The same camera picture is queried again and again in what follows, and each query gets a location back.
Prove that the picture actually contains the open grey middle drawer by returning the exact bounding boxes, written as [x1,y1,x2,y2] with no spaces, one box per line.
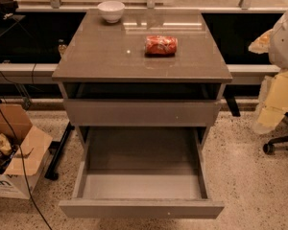
[60,127,224,219]

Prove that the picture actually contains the small bottle behind cabinet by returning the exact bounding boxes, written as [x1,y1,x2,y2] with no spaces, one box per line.
[58,39,67,56]

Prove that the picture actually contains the black office chair base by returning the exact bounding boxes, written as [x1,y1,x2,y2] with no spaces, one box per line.
[263,112,288,155]

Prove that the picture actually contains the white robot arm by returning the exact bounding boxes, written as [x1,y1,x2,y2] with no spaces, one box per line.
[249,10,288,134]

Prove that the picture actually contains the grey drawer cabinet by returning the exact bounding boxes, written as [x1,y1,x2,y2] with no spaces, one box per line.
[51,8,233,219]

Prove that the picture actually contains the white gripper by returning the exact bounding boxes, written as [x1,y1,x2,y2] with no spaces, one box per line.
[249,29,288,134]

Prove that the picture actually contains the black table leg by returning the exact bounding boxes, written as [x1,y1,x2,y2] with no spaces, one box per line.
[44,123,74,180]

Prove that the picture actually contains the white ceramic bowl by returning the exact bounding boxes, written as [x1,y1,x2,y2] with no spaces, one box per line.
[97,1,125,23]

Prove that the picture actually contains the closed grey top drawer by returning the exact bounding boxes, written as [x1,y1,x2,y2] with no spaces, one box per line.
[63,99,221,127]

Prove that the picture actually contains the black cable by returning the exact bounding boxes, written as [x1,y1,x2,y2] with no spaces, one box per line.
[0,62,54,230]

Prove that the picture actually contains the red coke can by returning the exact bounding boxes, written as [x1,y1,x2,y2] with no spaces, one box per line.
[145,35,178,56]

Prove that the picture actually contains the snack bags in box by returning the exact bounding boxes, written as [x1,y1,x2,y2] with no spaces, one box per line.
[0,133,17,174]

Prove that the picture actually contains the brown cardboard box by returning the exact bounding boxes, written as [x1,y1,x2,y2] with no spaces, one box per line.
[0,103,53,199]

